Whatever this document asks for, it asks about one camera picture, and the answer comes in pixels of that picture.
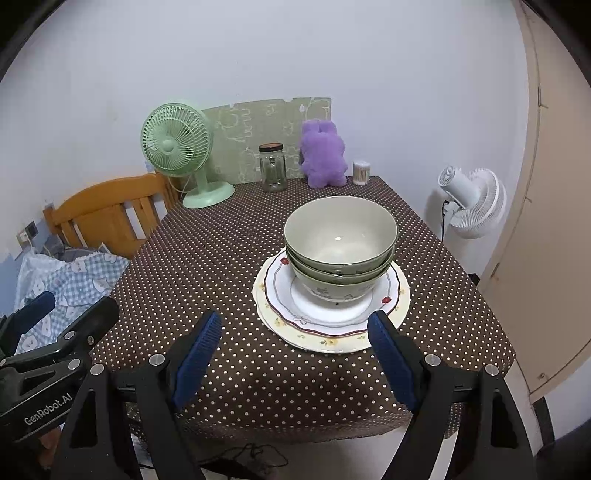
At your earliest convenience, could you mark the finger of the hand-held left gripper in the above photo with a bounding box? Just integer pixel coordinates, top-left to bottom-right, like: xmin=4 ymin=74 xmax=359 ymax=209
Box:
xmin=9 ymin=296 xmax=121 ymax=370
xmin=0 ymin=291 xmax=56 ymax=356

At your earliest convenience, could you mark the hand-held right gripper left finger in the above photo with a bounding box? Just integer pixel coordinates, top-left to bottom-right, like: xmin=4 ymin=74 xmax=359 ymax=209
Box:
xmin=48 ymin=309 xmax=223 ymax=480

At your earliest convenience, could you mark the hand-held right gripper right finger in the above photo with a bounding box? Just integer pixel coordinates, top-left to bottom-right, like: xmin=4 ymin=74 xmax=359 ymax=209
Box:
xmin=367 ymin=310 xmax=539 ymax=480

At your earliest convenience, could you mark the large yellow floral plate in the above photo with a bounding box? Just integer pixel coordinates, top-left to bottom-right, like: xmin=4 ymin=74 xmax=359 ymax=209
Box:
xmin=252 ymin=249 xmax=411 ymax=354

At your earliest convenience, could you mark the red rimmed floral plate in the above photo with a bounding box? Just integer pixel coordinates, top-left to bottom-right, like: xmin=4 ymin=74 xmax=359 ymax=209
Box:
xmin=263 ymin=247 xmax=406 ymax=337

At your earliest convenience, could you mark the blue checked blanket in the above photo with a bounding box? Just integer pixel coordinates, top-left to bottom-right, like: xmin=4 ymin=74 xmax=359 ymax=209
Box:
xmin=14 ymin=249 xmax=132 ymax=361

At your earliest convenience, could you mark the grey cloth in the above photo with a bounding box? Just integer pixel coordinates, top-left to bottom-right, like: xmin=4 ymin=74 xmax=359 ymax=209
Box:
xmin=44 ymin=240 xmax=107 ymax=264

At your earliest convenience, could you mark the brown polka dot tablecloth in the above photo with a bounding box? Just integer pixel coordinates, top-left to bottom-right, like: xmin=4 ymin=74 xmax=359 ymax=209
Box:
xmin=90 ymin=175 xmax=516 ymax=441

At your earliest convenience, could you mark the white fan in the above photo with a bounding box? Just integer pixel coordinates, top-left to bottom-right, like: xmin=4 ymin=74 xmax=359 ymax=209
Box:
xmin=438 ymin=166 xmax=507 ymax=239

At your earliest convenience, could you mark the green desk fan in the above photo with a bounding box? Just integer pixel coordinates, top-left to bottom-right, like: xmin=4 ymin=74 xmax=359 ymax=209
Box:
xmin=141 ymin=99 xmax=236 ymax=209

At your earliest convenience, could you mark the glass jar with lid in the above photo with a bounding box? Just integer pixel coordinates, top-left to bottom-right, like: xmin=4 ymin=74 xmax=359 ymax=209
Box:
xmin=258 ymin=143 xmax=288 ymax=193

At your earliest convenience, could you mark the purple plush toy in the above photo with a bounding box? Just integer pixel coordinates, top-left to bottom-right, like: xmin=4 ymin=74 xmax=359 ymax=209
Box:
xmin=299 ymin=119 xmax=348 ymax=190

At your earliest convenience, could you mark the beige door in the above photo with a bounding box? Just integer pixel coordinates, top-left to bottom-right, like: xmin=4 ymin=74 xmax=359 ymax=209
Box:
xmin=480 ymin=0 xmax=591 ymax=402

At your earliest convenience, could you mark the green patterned mat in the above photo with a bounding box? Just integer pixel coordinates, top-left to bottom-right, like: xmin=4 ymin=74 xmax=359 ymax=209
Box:
xmin=201 ymin=97 xmax=332 ymax=185

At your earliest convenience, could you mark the wall socket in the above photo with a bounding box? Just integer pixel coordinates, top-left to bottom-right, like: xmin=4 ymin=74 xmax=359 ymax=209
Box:
xmin=16 ymin=222 xmax=40 ymax=247

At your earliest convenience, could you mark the black floor cable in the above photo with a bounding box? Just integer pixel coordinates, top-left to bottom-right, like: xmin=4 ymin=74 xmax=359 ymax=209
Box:
xmin=203 ymin=442 xmax=289 ymax=470

